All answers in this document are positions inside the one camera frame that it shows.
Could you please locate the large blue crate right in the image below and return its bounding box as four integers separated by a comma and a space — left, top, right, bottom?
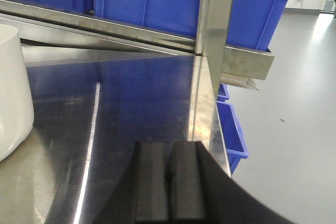
93, 0, 288, 51

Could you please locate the white plastic bin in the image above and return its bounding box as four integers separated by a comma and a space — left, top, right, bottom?
1, 25, 34, 160

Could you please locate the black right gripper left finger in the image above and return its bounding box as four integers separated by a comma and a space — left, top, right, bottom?
134, 142, 168, 223

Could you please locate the small blue bin below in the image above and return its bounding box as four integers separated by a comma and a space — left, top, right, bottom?
217, 84, 249, 174

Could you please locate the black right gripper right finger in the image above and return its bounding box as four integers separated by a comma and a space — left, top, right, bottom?
169, 141, 207, 223

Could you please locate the stainless steel shelf rack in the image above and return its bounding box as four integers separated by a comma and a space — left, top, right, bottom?
1, 0, 283, 223

